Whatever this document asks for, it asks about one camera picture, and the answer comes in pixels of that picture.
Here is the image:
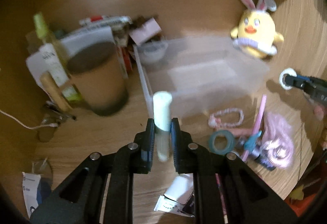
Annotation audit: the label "white blue carton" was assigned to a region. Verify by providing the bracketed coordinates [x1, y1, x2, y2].
[22, 172, 52, 218]

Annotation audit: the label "red white marker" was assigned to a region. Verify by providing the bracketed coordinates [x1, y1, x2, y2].
[79, 15, 132, 27]

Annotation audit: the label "pink comb stick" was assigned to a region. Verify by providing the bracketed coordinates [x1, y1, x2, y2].
[241, 95, 267, 162]

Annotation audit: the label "green spray bottle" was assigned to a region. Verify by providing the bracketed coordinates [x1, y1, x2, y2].
[33, 12, 69, 87]

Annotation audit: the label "yellow chick plush toy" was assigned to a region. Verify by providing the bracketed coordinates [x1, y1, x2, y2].
[230, 0, 284, 59]

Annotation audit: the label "pink white beaded bracelet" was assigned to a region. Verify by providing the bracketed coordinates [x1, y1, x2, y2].
[208, 107, 244, 129]

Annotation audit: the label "person right hand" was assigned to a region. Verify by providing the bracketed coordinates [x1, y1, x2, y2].
[313, 105, 326, 121]

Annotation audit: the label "brown mug with lid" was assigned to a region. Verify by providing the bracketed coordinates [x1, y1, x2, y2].
[40, 41, 129, 117]

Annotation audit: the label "white tape roll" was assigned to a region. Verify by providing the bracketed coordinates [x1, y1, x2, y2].
[279, 68, 297, 91]

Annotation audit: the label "blue snack packet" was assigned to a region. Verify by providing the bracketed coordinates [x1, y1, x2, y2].
[252, 148, 276, 171]

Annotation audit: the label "small white bowl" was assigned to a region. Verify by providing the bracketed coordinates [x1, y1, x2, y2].
[137, 41, 168, 65]

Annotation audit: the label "teal tape roll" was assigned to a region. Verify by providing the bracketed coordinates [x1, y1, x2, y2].
[208, 130, 235, 155]

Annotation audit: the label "clear plastic storage box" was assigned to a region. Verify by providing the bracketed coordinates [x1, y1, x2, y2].
[134, 36, 269, 118]

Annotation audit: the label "eyeglasses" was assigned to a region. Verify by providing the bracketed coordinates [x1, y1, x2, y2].
[37, 101, 77, 143]

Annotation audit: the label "stack of papers books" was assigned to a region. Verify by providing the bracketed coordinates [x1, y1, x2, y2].
[26, 26, 118, 88]

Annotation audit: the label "pink rope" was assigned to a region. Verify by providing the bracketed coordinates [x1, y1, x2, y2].
[259, 111, 294, 169]

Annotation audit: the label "white printed tube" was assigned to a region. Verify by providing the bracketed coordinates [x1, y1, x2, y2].
[153, 195, 194, 217]

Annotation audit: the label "small pink cardboard box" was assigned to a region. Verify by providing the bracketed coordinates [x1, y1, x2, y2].
[129, 18, 162, 46]

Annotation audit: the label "white charging cable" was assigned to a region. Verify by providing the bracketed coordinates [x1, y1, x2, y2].
[0, 108, 59, 130]

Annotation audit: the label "white pill bottle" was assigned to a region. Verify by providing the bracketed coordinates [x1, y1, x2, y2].
[164, 174, 194, 205]

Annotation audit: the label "pale green white tube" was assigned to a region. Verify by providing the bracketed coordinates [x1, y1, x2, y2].
[153, 91, 172, 162]

